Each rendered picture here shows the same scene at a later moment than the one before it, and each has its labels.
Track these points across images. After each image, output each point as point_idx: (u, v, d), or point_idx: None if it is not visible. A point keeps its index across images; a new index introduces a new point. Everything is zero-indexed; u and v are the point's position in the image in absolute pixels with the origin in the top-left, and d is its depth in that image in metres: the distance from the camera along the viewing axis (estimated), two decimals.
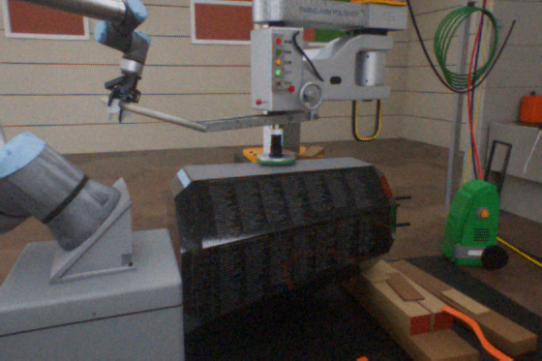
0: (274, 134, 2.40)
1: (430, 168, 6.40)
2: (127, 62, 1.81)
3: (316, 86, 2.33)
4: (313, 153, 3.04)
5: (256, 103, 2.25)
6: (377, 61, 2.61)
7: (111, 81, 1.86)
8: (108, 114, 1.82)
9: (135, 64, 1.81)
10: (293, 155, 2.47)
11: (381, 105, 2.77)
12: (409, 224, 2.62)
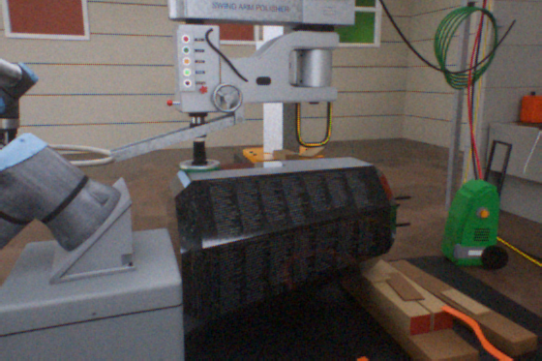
0: (195, 140, 2.29)
1: (430, 168, 6.40)
2: None
3: (233, 87, 2.18)
4: (313, 153, 3.04)
5: (166, 104, 2.16)
6: (311, 59, 2.38)
7: None
8: None
9: (4, 121, 1.86)
10: (209, 165, 2.27)
11: (331, 107, 2.53)
12: (409, 224, 2.62)
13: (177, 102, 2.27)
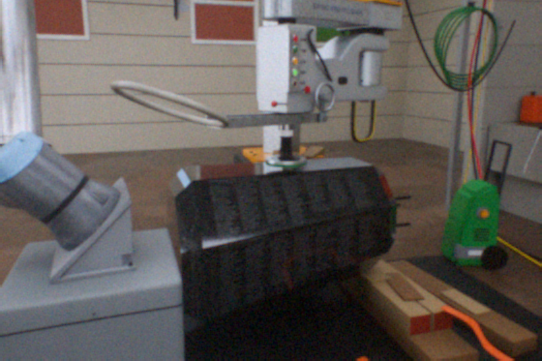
0: (286, 135, 2.26)
1: (430, 168, 6.40)
2: None
3: (329, 87, 2.23)
4: (313, 153, 3.04)
5: (272, 105, 2.10)
6: (373, 60, 2.57)
7: None
8: None
9: None
10: (268, 157, 2.35)
11: (376, 105, 2.76)
12: (409, 224, 2.62)
13: (269, 103, 2.21)
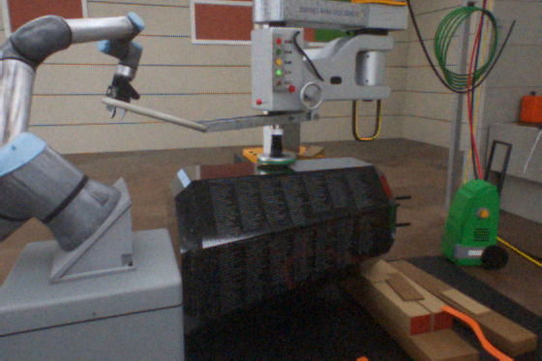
0: (274, 134, 2.40)
1: (430, 168, 6.40)
2: None
3: (316, 86, 2.33)
4: (313, 153, 3.04)
5: (256, 103, 2.25)
6: (377, 61, 2.61)
7: None
8: (110, 113, 2.19)
9: (117, 66, 2.13)
10: (261, 153, 2.51)
11: (381, 105, 2.78)
12: (409, 224, 2.62)
13: None
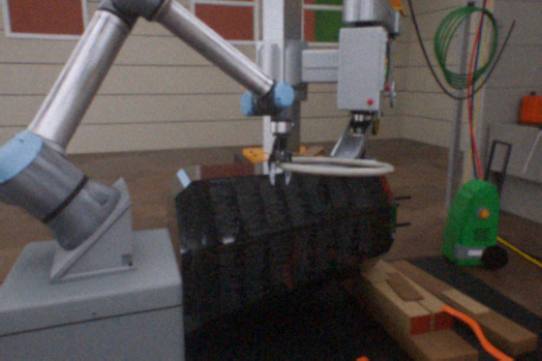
0: None
1: (430, 168, 6.40)
2: (271, 125, 1.76)
3: (394, 85, 2.49)
4: (313, 153, 3.04)
5: (371, 103, 2.24)
6: (391, 62, 2.92)
7: (272, 145, 1.85)
8: (270, 179, 1.81)
9: (277, 124, 1.74)
10: None
11: None
12: (409, 224, 2.62)
13: (354, 101, 2.33)
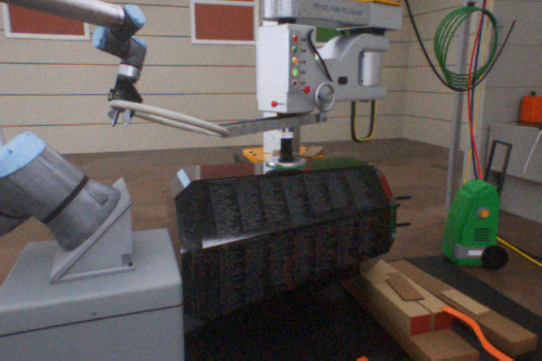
0: (286, 137, 2.26)
1: (430, 168, 6.40)
2: None
3: (329, 87, 2.23)
4: (313, 153, 3.04)
5: (272, 105, 2.10)
6: (373, 60, 2.57)
7: None
8: (111, 121, 1.90)
9: (120, 66, 1.85)
10: (301, 158, 2.37)
11: (376, 105, 2.76)
12: (409, 224, 2.62)
13: (269, 103, 2.21)
